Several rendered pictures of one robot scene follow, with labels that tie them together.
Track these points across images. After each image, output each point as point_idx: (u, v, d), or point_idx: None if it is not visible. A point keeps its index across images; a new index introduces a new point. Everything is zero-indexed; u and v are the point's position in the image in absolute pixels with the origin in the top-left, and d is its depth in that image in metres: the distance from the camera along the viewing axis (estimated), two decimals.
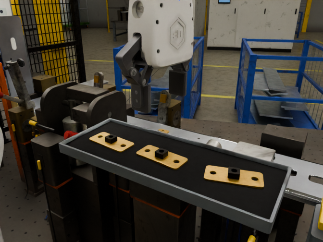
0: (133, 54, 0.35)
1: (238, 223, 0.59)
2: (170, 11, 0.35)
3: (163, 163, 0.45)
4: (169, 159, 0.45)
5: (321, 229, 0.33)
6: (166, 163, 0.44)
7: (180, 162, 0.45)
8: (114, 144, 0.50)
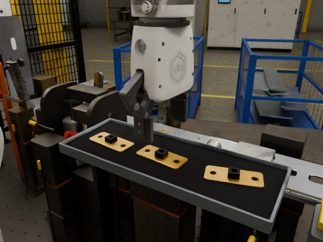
0: (136, 90, 0.36)
1: (238, 223, 0.59)
2: (171, 48, 0.36)
3: (163, 163, 0.45)
4: (169, 159, 0.45)
5: (321, 229, 0.33)
6: (166, 163, 0.44)
7: (180, 162, 0.45)
8: (114, 144, 0.50)
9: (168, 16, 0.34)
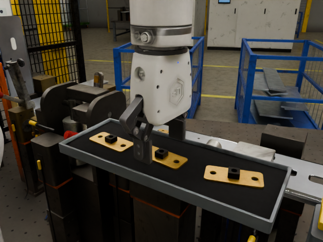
0: (135, 114, 0.38)
1: (238, 223, 0.59)
2: (169, 74, 0.38)
3: (163, 163, 0.45)
4: (169, 159, 0.45)
5: (321, 229, 0.33)
6: (166, 163, 0.44)
7: (180, 162, 0.45)
8: (114, 144, 0.50)
9: (166, 46, 0.35)
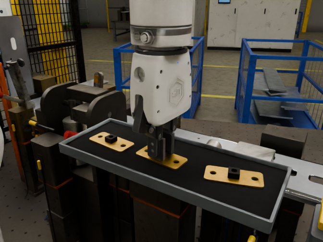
0: (144, 120, 0.40)
1: (238, 223, 0.59)
2: (169, 75, 0.38)
3: (163, 163, 0.44)
4: (168, 159, 0.45)
5: (321, 229, 0.33)
6: (166, 163, 0.44)
7: (180, 162, 0.45)
8: (114, 144, 0.50)
9: (166, 46, 0.35)
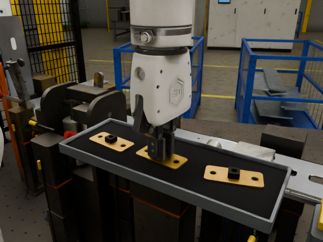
0: (144, 119, 0.40)
1: (238, 223, 0.59)
2: (169, 75, 0.38)
3: (163, 163, 0.44)
4: (168, 159, 0.45)
5: (321, 229, 0.33)
6: (166, 163, 0.44)
7: (180, 162, 0.45)
8: (114, 144, 0.50)
9: (166, 46, 0.35)
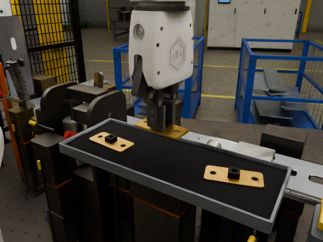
0: (144, 83, 0.37)
1: (238, 223, 0.59)
2: (170, 33, 0.36)
3: (163, 132, 0.42)
4: (169, 129, 0.43)
5: (321, 229, 0.33)
6: (166, 132, 0.42)
7: (181, 131, 0.43)
8: (114, 144, 0.50)
9: (167, 0, 0.33)
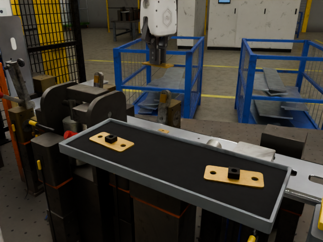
0: (148, 32, 0.67)
1: (238, 223, 0.59)
2: (163, 5, 0.66)
3: (159, 65, 0.72)
4: (162, 65, 0.73)
5: (321, 229, 0.33)
6: (160, 65, 0.72)
7: (169, 65, 0.73)
8: (114, 144, 0.50)
9: None
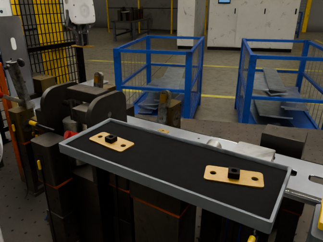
0: (70, 21, 0.92)
1: (238, 223, 0.59)
2: (80, 1, 0.91)
3: (82, 46, 0.97)
4: (85, 46, 0.98)
5: (321, 229, 0.33)
6: (83, 46, 0.97)
7: (91, 46, 0.98)
8: (114, 144, 0.50)
9: None
